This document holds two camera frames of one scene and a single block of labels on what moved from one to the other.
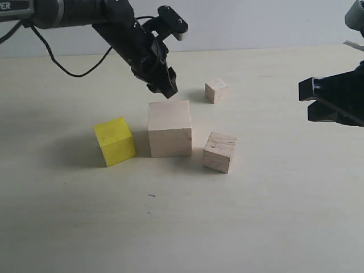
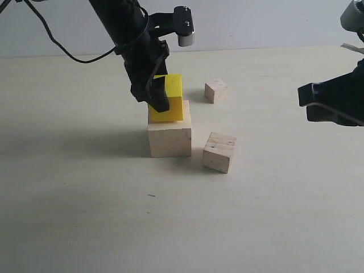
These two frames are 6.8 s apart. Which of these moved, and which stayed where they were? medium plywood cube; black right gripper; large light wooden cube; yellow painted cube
Moved: yellow painted cube
Stayed: black right gripper; large light wooden cube; medium plywood cube
